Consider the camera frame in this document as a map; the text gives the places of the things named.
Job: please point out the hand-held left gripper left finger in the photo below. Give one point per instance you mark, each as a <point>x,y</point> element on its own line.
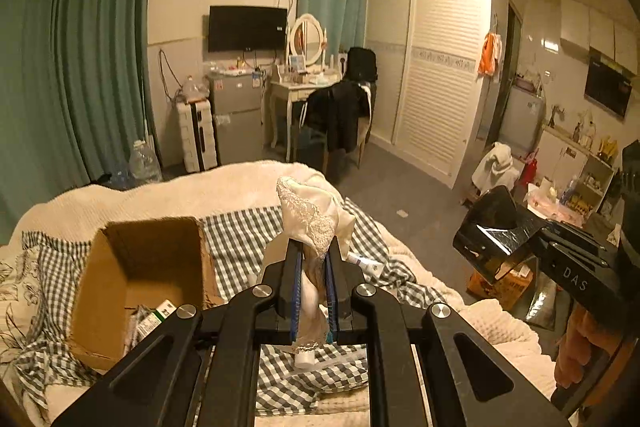
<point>296,292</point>

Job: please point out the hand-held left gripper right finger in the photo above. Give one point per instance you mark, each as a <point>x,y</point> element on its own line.
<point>330,294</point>

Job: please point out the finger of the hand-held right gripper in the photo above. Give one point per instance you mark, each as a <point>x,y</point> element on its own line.
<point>575,251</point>
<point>580,229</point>

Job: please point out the white frosted tube bottle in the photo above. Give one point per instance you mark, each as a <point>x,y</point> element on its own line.
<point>305,359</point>

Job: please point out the white lace cloth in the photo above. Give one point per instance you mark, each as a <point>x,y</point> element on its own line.
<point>310,212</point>

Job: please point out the black glossy box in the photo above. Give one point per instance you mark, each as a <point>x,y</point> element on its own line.
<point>495,227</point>

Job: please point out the brown cardboard box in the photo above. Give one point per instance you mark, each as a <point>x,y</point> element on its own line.
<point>150,247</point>

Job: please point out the person's right hand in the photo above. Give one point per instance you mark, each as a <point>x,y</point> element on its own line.
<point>575,347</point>

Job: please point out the pink plastic bag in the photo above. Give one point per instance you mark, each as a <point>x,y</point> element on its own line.
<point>550,207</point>

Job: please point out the white cream tube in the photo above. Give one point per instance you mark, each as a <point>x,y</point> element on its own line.
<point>367,264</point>

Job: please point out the orange printed carton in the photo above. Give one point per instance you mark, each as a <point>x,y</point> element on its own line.
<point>505,287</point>

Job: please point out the white kitchen shelf unit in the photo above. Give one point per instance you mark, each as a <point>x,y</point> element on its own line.
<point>560,157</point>

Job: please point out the red fire extinguisher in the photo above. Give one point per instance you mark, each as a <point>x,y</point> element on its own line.
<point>530,169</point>

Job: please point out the grey checked bed sheet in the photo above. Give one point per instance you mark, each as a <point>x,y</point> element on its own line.
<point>240,237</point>

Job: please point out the white towel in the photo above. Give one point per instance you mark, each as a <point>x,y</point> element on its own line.
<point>497,167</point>

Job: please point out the white washing machine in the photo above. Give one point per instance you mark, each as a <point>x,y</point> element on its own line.
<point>522,117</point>

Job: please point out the green white medicine box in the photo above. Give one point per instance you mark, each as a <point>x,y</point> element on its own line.
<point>157,314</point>

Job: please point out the black range hood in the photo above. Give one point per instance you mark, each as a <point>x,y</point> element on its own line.
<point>607,87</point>

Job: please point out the wooden chair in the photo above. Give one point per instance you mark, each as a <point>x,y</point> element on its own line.
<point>364,132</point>

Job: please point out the white fluffy blanket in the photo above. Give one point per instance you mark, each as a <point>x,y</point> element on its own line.
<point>150,192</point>

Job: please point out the black jacket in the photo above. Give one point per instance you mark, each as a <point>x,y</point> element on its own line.
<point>335,112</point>

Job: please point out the white suitcase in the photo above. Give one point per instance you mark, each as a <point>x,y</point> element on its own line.
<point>197,137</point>

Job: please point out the grey mini fridge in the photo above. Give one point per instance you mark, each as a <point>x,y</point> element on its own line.
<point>235,117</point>

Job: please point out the orange hanging cloth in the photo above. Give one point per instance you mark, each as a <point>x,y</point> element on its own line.
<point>489,54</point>

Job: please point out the clear large water jug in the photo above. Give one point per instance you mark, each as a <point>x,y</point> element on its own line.
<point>145,164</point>

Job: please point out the white dressing table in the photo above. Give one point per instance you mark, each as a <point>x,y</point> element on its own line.
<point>287,94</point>

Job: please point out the blue water jug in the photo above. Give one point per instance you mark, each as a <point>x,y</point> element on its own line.
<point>120,179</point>

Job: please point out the white louvred wardrobe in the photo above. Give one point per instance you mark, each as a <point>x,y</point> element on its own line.
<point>430,72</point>

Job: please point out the clear plastic bag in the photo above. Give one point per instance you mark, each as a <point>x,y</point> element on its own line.
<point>194,89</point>

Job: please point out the black backpack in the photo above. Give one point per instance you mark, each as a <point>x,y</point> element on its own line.
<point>361,64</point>

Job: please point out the oval vanity mirror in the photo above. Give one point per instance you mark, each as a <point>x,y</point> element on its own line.
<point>306,38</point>

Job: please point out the floral quilt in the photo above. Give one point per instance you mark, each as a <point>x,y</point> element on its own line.
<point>12,287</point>

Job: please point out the wide green curtain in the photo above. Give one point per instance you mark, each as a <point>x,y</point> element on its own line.
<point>75,57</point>

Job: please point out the white wall cabinets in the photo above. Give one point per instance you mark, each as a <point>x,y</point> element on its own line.
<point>595,27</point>

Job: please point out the black wall television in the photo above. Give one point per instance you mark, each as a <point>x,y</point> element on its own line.
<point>247,29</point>

